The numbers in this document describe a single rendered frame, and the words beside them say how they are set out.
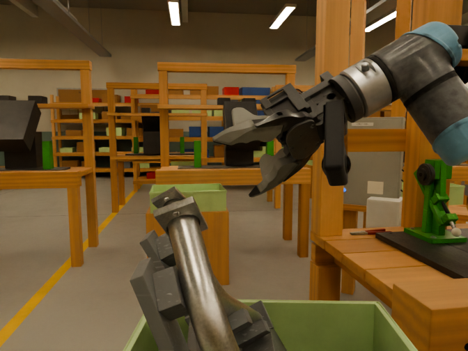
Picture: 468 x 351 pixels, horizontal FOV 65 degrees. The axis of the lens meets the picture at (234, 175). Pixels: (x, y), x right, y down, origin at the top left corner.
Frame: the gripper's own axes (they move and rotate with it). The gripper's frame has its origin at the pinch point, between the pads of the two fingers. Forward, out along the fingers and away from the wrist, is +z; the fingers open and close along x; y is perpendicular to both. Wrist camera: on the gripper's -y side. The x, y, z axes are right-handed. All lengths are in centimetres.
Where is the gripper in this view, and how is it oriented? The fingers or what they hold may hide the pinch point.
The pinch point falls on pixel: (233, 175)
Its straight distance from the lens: 53.0
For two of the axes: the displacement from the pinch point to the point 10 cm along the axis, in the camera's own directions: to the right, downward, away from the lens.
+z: -8.7, 4.9, 0.6
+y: -3.5, -6.9, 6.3
